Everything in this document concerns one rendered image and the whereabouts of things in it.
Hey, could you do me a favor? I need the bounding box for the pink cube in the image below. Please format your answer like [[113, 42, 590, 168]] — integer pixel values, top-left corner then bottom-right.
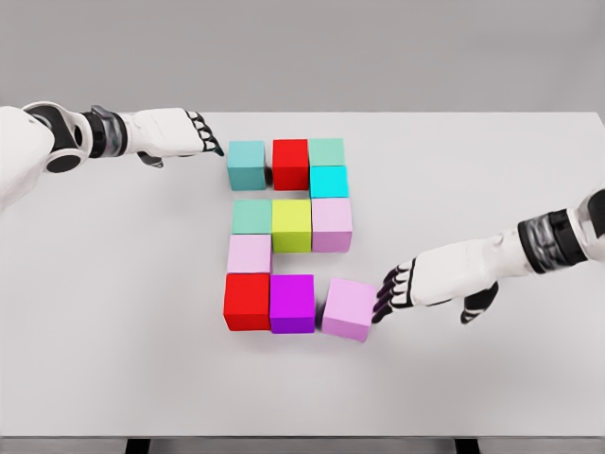
[[310, 197, 354, 253], [226, 234, 274, 276], [320, 277, 378, 343]]

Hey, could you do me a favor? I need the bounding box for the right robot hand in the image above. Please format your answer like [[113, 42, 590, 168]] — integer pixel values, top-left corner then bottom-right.
[[371, 249, 500, 325]]

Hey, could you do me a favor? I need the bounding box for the mint green cube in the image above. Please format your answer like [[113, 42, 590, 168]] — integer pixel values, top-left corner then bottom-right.
[[231, 199, 274, 236], [308, 137, 346, 168]]

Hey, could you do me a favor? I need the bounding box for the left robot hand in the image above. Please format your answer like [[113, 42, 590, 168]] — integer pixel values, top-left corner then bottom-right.
[[135, 107, 225, 168]]

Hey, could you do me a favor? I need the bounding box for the yellow-green cube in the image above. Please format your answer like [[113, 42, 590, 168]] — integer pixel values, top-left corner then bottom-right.
[[270, 198, 313, 253]]

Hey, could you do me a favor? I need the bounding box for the cyan cube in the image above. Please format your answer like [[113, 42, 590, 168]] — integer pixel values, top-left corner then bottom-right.
[[308, 165, 350, 200]]

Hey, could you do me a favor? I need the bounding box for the teal cube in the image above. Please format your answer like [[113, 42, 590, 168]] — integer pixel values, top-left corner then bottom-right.
[[226, 139, 268, 192]]

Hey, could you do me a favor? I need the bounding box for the red cube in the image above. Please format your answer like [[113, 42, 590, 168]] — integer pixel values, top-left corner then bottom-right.
[[222, 272, 272, 333], [271, 138, 311, 192]]

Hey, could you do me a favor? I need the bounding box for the purple cube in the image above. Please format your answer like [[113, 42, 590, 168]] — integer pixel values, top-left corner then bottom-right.
[[268, 273, 316, 335]]

